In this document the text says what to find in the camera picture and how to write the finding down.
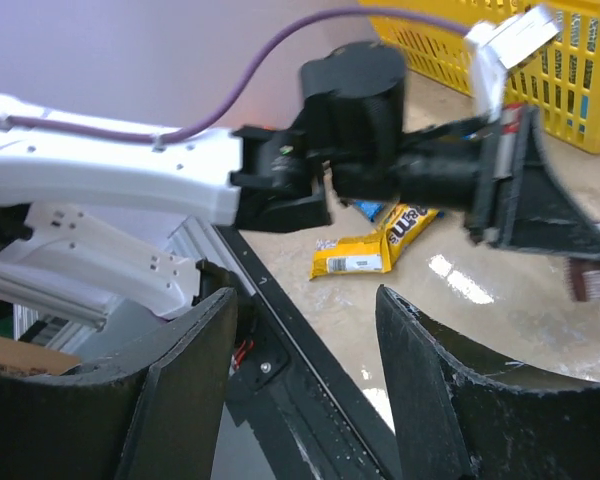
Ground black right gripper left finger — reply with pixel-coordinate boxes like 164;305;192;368
375;286;600;479

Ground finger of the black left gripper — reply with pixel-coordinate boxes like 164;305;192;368
0;288;237;479

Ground blue small snack packet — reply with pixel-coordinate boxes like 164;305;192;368
353;200;386;223

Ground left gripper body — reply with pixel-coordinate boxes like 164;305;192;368
394;107;535;245

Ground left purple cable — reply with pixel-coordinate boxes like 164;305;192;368
0;6;474;147

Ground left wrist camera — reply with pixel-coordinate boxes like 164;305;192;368
464;4;561;122

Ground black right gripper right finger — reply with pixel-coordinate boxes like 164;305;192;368
494;107;600;260

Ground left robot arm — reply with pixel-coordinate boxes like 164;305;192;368
0;42;600;479

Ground yellow plastic shopping basket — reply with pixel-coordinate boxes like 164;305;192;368
357;0;600;155

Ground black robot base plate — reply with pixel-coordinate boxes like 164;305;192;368
217;227;402;479

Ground aluminium rail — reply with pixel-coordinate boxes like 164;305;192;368
13;219;226;353

